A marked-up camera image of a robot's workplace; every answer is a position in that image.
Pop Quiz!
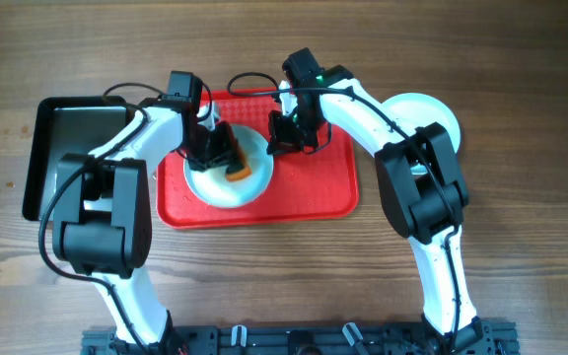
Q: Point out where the light blue plate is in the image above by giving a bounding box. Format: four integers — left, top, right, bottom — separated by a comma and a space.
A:
382, 93, 462, 153
183, 122, 274, 209

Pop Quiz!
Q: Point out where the orange green sponge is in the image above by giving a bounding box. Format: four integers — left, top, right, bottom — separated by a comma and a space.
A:
225, 138, 252, 182

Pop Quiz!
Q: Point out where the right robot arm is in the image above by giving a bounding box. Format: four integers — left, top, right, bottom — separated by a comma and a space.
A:
267, 48, 477, 353

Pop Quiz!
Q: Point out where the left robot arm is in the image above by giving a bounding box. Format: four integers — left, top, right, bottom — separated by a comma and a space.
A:
38, 71, 251, 354

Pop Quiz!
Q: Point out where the red plastic tray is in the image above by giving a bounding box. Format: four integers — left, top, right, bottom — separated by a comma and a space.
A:
157, 90, 358, 229

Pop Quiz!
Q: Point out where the black water tray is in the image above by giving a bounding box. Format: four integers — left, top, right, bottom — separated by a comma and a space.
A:
22, 96, 131, 221

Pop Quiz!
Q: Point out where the black mounting rail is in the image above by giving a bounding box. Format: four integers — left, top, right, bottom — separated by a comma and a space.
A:
80, 320, 520, 355

